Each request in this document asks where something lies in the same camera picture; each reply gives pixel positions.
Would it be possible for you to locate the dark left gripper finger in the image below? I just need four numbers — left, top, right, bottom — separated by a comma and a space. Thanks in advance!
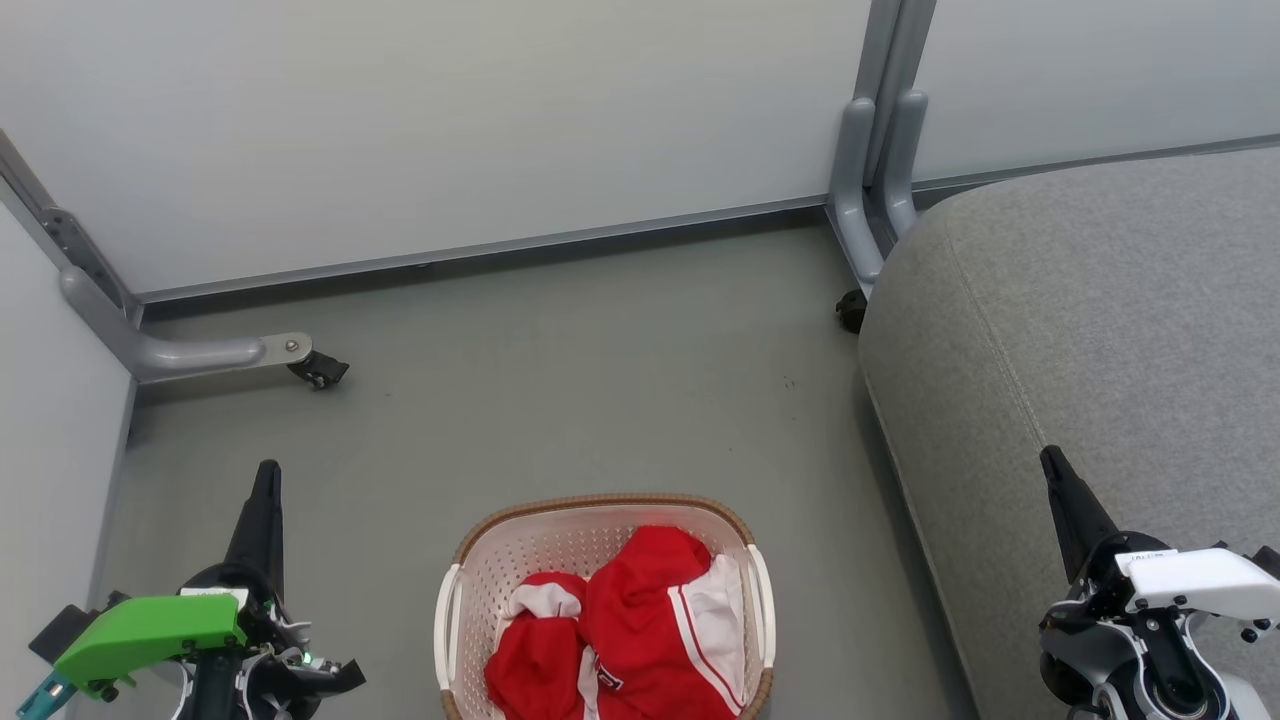
224, 459, 288, 601

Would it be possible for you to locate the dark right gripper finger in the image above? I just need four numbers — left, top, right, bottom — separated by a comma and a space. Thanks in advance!
1039, 445, 1122, 586

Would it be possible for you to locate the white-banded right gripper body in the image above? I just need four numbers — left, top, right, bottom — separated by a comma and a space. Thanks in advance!
1064, 530, 1280, 641

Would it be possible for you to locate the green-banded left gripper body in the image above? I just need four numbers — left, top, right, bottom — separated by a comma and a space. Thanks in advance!
53, 563, 367, 720

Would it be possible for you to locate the red jersey with white stripes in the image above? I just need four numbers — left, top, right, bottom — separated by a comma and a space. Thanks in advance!
578, 524, 748, 720

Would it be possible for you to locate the grey fabric sofa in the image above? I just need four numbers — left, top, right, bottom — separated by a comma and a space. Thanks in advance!
857, 146, 1280, 720

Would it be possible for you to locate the long grey partition foot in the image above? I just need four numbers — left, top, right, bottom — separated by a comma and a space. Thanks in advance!
58, 264, 314, 387

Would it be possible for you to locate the white perforated laundry basket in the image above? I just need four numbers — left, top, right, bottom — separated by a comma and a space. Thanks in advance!
434, 492, 777, 720

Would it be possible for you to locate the red garment with white trim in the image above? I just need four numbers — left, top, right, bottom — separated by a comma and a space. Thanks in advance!
484, 571, 593, 720

